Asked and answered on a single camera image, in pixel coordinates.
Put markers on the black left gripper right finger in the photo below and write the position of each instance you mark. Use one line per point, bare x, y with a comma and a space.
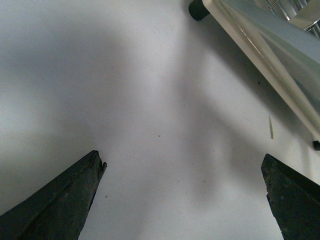
294, 200

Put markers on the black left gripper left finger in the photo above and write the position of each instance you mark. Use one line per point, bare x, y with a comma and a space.
59, 210

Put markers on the glass oven door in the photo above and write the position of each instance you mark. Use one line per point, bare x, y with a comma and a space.
296, 41

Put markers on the white Toshiba toaster oven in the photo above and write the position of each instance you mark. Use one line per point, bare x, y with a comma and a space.
254, 45

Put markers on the metal oven wire rack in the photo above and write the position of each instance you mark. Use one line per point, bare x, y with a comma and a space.
286, 9

